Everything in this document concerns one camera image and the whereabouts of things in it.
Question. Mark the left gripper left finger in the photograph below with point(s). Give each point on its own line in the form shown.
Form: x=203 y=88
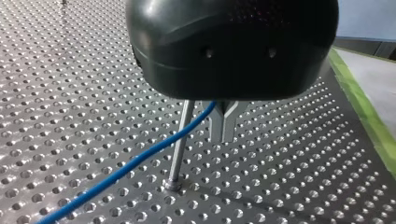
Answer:
x=216 y=127

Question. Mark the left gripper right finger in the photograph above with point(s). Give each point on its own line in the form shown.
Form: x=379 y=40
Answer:
x=229 y=126

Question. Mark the metal post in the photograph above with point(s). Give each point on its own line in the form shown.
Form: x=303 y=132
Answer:
x=180 y=146

